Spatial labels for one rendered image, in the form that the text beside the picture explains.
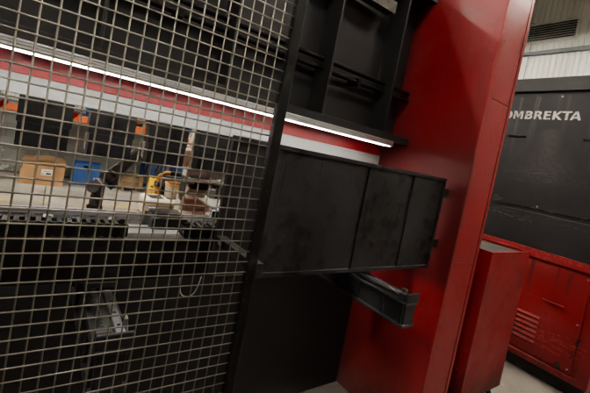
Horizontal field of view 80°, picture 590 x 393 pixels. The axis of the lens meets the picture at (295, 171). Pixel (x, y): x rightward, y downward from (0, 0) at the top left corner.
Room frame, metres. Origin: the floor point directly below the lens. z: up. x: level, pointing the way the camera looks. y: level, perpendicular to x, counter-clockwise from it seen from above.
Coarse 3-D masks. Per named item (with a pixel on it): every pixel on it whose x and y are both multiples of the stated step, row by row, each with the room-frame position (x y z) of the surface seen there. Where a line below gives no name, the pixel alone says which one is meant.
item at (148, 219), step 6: (150, 210) 1.22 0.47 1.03; (162, 210) 1.24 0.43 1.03; (168, 210) 1.25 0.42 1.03; (174, 210) 1.27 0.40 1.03; (144, 216) 1.23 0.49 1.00; (150, 216) 1.17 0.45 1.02; (156, 216) 1.17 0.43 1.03; (150, 222) 1.16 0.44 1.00; (156, 222) 1.16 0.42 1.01; (162, 222) 1.17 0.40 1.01; (168, 222) 1.18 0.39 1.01; (174, 222) 1.19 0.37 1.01; (186, 222) 1.22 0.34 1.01; (150, 228) 1.15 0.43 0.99
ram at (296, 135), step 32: (0, 64) 1.08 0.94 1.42; (64, 64) 1.17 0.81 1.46; (64, 96) 1.18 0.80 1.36; (128, 96) 1.29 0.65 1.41; (160, 96) 1.35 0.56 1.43; (192, 96) 1.43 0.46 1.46; (192, 128) 1.44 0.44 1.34; (224, 128) 1.52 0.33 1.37; (256, 128) 1.61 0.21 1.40; (288, 128) 1.71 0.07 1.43
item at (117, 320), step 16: (80, 288) 0.96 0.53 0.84; (96, 288) 0.96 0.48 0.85; (112, 288) 0.95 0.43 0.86; (80, 304) 0.98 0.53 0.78; (112, 320) 0.80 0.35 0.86; (80, 336) 0.88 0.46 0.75; (96, 336) 0.71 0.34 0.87; (112, 336) 0.72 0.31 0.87; (128, 336) 0.74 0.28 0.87; (80, 352) 0.82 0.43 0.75; (96, 352) 0.71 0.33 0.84; (128, 352) 0.74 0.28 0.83; (96, 368) 0.71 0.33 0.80; (112, 368) 0.73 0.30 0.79; (96, 384) 0.71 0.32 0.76
